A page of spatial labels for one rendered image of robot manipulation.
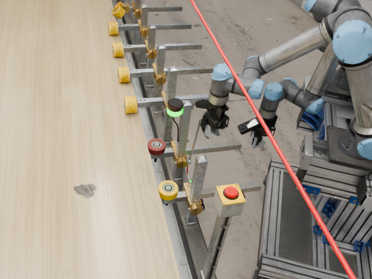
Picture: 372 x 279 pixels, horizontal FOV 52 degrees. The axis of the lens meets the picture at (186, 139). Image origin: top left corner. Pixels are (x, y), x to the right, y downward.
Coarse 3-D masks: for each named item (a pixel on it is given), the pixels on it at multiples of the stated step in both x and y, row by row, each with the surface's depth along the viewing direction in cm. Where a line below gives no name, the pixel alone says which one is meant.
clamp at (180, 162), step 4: (172, 144) 176; (176, 144) 177; (176, 156) 171; (184, 156) 172; (176, 160) 171; (180, 160) 170; (184, 160) 170; (176, 164) 171; (180, 164) 171; (184, 164) 171
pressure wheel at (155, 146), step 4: (152, 140) 172; (156, 140) 172; (160, 140) 172; (148, 144) 170; (152, 144) 170; (156, 144) 170; (160, 144) 171; (164, 144) 171; (148, 148) 169; (152, 148) 168; (156, 148) 168; (160, 148) 169; (164, 148) 170; (152, 152) 169; (156, 152) 168; (160, 152) 169; (156, 160) 177
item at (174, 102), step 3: (171, 99) 152; (174, 99) 153; (177, 99) 153; (171, 102) 151; (174, 102) 151; (177, 102) 151; (180, 102) 151; (171, 105) 150; (174, 105) 150; (177, 105) 150; (180, 105) 150; (180, 117) 156; (174, 120) 157; (177, 126) 160; (177, 129) 161; (177, 135) 163; (177, 138) 165
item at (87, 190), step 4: (80, 184) 150; (88, 184) 150; (92, 184) 149; (76, 188) 148; (80, 188) 148; (84, 188) 148; (88, 188) 148; (92, 188) 149; (96, 188) 150; (76, 192) 147; (80, 192) 147; (84, 192) 147; (88, 192) 147; (92, 192) 148; (88, 196) 147
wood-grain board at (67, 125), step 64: (0, 0) 256; (64, 0) 265; (0, 64) 203; (64, 64) 209; (0, 128) 169; (64, 128) 173; (128, 128) 177; (0, 192) 144; (64, 192) 147; (128, 192) 150; (0, 256) 126; (64, 256) 128; (128, 256) 130
